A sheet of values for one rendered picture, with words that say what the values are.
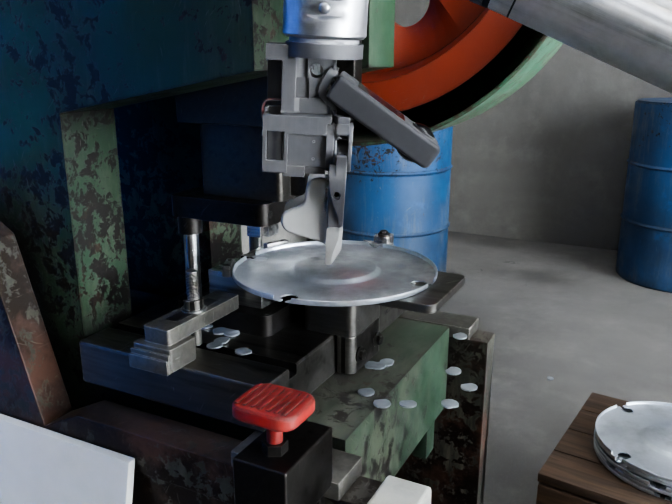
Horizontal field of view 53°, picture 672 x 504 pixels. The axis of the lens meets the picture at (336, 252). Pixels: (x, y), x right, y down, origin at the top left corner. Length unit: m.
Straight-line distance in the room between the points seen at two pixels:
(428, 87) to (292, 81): 0.62
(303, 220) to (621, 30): 0.34
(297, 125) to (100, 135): 0.45
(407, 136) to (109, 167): 0.52
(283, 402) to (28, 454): 0.49
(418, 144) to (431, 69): 0.61
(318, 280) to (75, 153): 0.36
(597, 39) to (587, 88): 3.44
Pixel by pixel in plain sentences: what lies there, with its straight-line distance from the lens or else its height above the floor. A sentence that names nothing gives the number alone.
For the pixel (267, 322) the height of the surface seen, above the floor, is 0.73.
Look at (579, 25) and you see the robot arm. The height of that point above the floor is 1.10.
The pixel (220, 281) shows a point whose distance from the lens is 0.99.
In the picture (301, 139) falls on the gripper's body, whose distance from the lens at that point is 0.62.
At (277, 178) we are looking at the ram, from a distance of 0.90.
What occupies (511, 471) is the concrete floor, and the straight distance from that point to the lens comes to 1.98.
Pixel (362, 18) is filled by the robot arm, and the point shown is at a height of 1.11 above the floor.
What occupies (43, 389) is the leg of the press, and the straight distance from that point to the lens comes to 1.04.
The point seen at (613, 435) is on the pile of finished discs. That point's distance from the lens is 1.43.
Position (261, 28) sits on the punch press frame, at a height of 1.10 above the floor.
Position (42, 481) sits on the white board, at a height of 0.52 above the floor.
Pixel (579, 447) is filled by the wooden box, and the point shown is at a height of 0.35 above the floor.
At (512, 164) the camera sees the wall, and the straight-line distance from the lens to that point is 4.27.
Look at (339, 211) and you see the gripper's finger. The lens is 0.63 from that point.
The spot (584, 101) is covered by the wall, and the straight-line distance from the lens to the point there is 4.16.
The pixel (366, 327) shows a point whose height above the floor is 0.71.
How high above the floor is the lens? 1.07
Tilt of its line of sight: 16 degrees down
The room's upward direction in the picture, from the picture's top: straight up
